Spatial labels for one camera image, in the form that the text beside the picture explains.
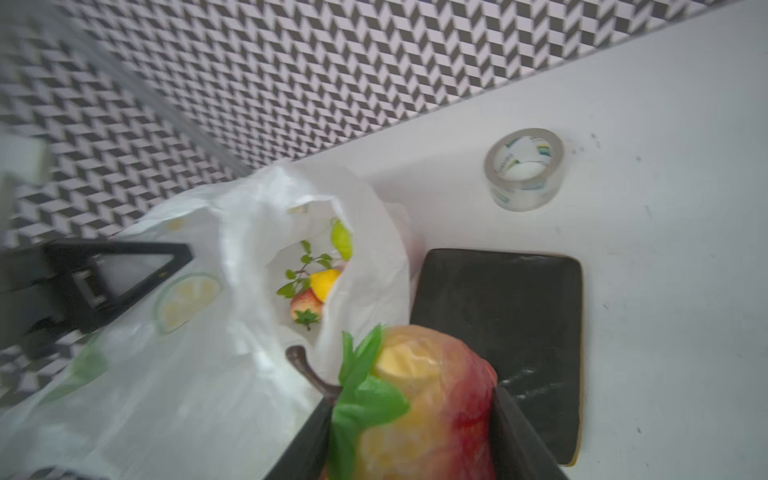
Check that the white lemon-print plastic bag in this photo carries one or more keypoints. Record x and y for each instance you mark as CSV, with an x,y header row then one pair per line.
x,y
193,382

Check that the black square tray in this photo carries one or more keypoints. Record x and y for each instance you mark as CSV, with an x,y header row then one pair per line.
x,y
523,313

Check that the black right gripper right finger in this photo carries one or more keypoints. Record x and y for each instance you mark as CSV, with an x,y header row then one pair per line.
x,y
517,451

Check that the green fake pear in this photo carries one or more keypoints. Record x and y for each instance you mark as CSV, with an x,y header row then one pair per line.
x,y
341,239

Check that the small red fake apple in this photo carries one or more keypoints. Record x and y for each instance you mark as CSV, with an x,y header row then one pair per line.
x,y
306,309

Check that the red yellow fake apple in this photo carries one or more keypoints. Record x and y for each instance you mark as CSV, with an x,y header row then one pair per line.
x,y
409,403

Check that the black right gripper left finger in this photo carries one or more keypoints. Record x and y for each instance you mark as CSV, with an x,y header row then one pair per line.
x,y
305,457

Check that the aluminium corner post left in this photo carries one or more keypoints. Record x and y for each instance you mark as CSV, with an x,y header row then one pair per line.
x,y
47,15

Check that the yellow fake pear with leaves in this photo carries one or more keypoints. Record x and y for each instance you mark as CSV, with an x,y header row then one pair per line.
x,y
317,274

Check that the clear packing tape roll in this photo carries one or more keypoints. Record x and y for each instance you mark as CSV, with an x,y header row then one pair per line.
x,y
525,169

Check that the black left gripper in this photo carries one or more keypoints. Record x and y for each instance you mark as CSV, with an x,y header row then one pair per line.
x,y
50,290

